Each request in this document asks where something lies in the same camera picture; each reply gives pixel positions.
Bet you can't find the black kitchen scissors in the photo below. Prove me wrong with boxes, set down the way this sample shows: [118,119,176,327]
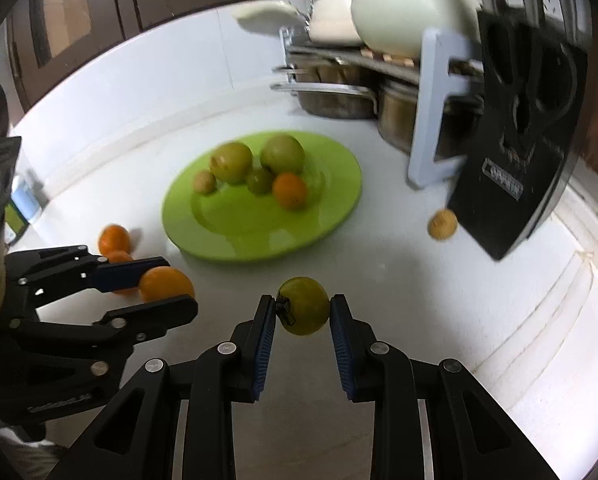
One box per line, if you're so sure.
[486,22,580,151]

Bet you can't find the orange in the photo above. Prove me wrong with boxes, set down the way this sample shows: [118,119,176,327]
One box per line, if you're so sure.
[139,267,196,306]
[272,172,308,211]
[99,224,131,256]
[106,250,140,296]

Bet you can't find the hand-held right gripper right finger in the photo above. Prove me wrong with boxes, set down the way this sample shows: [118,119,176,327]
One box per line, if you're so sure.
[329,294,562,480]

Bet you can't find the white pump bottle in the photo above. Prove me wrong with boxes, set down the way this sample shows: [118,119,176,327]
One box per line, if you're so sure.
[11,175,44,221]

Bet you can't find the green dish soap bottle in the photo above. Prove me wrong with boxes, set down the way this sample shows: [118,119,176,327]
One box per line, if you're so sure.
[4,200,30,246]

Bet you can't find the cream ceramic pot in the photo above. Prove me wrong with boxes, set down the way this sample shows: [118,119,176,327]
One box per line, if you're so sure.
[350,0,482,58]

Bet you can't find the small green tomato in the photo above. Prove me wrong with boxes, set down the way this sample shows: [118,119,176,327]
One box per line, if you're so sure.
[245,166,274,196]
[276,276,331,337]

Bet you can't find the metal pot rack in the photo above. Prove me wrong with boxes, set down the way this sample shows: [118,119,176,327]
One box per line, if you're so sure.
[271,25,484,191]

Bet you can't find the yellow-green apple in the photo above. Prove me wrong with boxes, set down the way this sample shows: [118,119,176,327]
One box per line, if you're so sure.
[210,142,254,184]

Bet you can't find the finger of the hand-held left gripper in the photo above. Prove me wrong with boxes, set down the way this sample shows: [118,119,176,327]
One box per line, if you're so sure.
[9,295,200,356]
[6,245,172,321]

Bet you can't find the green apple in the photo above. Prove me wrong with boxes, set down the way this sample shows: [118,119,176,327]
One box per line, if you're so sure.
[260,133,306,175]

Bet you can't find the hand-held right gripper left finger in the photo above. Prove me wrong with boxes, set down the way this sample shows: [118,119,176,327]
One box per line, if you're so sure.
[46,294,278,480]

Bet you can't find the black knife block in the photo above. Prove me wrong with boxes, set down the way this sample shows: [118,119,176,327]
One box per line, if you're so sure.
[446,10,590,261]

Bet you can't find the green plate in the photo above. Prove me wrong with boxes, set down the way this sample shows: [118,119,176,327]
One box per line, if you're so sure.
[161,130,363,263]

